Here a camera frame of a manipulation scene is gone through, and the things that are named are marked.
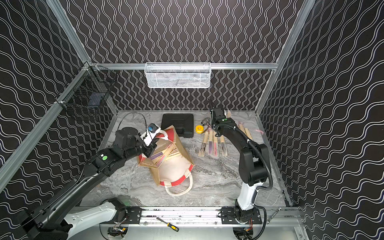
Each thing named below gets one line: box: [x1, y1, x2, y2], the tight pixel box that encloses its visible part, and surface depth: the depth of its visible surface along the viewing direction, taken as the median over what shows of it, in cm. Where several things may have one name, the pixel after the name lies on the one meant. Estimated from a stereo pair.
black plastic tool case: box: [161, 113, 194, 138], surface depth 109 cm
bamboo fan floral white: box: [198, 131, 209, 158], surface depth 102 cm
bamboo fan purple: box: [207, 129, 214, 156], surface depth 103 cm
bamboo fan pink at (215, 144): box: [212, 131, 219, 157], surface depth 101 cm
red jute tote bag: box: [137, 125, 195, 196], surface depth 83 cm
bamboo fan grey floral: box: [220, 135, 228, 157], surface depth 102 cm
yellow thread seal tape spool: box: [195, 125, 204, 134], surface depth 109 cm
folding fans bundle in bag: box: [149, 142, 181, 167], surface depth 92 cm
